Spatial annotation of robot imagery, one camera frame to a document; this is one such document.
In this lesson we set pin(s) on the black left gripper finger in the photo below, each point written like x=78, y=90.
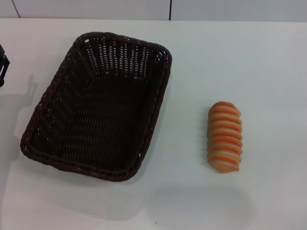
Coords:
x=3, y=64

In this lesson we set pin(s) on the dark brown wicker basket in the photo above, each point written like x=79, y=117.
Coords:
x=96, y=124

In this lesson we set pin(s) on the orange striped bread roll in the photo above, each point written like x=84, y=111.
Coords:
x=224, y=139

